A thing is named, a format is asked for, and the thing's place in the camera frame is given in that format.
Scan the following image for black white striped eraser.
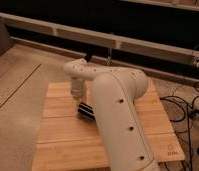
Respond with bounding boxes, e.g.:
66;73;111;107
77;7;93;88
78;103;95;120

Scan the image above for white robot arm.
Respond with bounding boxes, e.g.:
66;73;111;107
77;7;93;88
64;59;160;171

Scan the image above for wooden board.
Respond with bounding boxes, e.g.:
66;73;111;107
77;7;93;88
32;82;185;171

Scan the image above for black bracket on rail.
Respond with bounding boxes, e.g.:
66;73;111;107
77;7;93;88
84;51;94;62

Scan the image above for black cables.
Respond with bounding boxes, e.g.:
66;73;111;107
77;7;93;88
159;79;199;171

